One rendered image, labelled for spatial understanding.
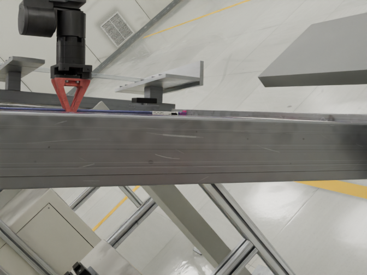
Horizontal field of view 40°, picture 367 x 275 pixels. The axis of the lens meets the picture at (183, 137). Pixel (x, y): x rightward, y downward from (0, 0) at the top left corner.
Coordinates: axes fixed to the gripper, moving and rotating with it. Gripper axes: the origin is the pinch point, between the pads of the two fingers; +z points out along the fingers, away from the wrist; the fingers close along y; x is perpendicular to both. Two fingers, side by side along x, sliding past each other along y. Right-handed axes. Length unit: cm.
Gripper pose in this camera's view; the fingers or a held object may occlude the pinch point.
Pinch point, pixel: (70, 111)
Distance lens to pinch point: 103.8
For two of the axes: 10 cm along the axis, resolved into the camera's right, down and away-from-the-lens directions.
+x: 9.1, 0.0, 4.1
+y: 4.1, 0.7, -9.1
